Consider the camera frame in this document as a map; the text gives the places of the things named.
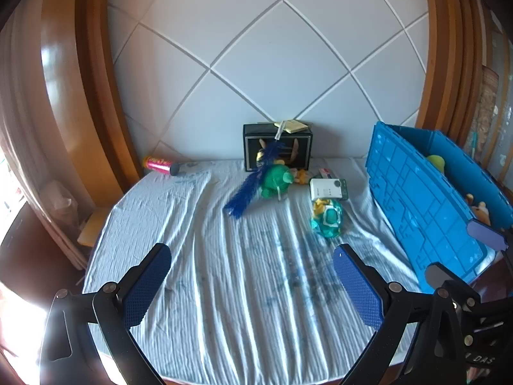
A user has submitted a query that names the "yellow green plush toy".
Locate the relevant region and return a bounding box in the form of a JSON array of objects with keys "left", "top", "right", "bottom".
[{"left": 425, "top": 154, "right": 447, "bottom": 177}]

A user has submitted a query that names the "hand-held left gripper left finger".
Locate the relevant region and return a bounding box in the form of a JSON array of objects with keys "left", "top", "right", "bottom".
[{"left": 38, "top": 243, "right": 172, "bottom": 385}]

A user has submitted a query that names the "orange plush toy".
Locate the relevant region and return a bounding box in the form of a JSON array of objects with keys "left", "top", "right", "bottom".
[{"left": 465, "top": 193, "right": 493, "bottom": 225}]

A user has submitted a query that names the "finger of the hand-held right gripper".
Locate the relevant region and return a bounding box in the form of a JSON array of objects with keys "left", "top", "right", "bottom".
[
  {"left": 467, "top": 218, "right": 510, "bottom": 251},
  {"left": 425, "top": 262, "right": 482, "bottom": 313}
]

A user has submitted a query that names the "wooden nightstand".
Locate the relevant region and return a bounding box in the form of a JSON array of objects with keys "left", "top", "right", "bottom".
[{"left": 77, "top": 207, "right": 109, "bottom": 247}]

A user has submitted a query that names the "beige flat box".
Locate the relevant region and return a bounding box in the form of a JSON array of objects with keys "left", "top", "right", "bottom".
[{"left": 273, "top": 119, "right": 308, "bottom": 134}]

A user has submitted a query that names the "green plush turtle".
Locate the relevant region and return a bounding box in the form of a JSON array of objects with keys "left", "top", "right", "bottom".
[{"left": 260, "top": 164, "right": 297, "bottom": 201}]

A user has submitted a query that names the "blue plastic crate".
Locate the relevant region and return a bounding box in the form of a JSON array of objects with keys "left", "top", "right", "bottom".
[{"left": 366, "top": 121, "right": 513, "bottom": 285}]

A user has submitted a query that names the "pink cylindrical can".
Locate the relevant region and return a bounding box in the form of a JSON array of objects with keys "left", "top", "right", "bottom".
[{"left": 144, "top": 156, "right": 197, "bottom": 177}]

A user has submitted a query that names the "dark green gift bag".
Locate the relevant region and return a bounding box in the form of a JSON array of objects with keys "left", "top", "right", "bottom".
[{"left": 243, "top": 122, "right": 312, "bottom": 172}]

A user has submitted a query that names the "teal patterned pouch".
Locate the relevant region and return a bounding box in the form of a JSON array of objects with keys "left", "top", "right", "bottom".
[{"left": 311, "top": 198, "right": 344, "bottom": 239}]

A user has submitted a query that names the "blue feather wand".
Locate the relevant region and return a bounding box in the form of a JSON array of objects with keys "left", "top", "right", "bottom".
[{"left": 223, "top": 120, "right": 295, "bottom": 220}]

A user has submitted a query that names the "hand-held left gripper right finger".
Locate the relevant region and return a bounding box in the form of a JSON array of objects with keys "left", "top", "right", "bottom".
[{"left": 332, "top": 244, "right": 467, "bottom": 385}]

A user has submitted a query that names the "white and green box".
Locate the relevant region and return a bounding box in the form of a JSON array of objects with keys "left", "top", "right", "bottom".
[{"left": 309, "top": 177, "right": 349, "bottom": 201}]

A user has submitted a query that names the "wooden headboard frame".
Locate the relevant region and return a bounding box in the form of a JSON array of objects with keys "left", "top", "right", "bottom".
[
  {"left": 0, "top": 0, "right": 141, "bottom": 273},
  {"left": 415, "top": 0, "right": 501, "bottom": 145}
]

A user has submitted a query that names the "light blue bed sheet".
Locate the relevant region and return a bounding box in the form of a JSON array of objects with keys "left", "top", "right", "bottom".
[{"left": 82, "top": 156, "right": 453, "bottom": 381}]

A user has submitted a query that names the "wall poster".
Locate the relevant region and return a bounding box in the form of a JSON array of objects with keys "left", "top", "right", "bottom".
[{"left": 469, "top": 64, "right": 513, "bottom": 185}]

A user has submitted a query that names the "clear plastic bag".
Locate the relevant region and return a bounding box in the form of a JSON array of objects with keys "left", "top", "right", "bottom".
[{"left": 42, "top": 180, "right": 79, "bottom": 225}]

